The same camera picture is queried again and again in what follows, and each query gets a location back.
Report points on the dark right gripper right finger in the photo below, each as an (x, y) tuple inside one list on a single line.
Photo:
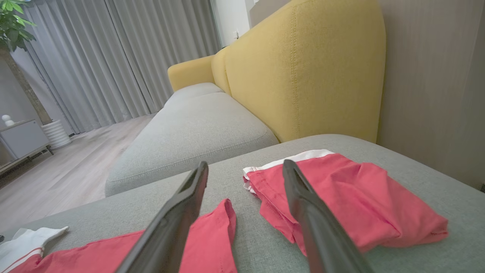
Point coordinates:
[(322, 231)]

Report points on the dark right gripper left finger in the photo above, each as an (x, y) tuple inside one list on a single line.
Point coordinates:
[(166, 231)]

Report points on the red Bulls basketball jersey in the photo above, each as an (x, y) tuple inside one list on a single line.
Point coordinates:
[(212, 242)]

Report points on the red shorts with white stripe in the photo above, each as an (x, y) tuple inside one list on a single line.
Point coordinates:
[(360, 197)]

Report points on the small grey sofa seat cushion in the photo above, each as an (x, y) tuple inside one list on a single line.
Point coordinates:
[(193, 91), (197, 132)]

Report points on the large grey sofa seat cushion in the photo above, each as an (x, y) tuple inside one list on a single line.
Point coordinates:
[(435, 197)]

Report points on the white ribbed plant pot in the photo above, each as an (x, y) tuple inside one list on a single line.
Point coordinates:
[(56, 134)]

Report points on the grey mint TV cabinet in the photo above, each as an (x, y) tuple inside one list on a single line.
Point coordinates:
[(22, 140)]

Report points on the grey pleated curtain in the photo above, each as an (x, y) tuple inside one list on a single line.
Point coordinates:
[(113, 57)]

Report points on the small white figurine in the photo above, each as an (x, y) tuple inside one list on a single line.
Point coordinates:
[(7, 120)]

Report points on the green potted tree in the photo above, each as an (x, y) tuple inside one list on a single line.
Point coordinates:
[(13, 26)]

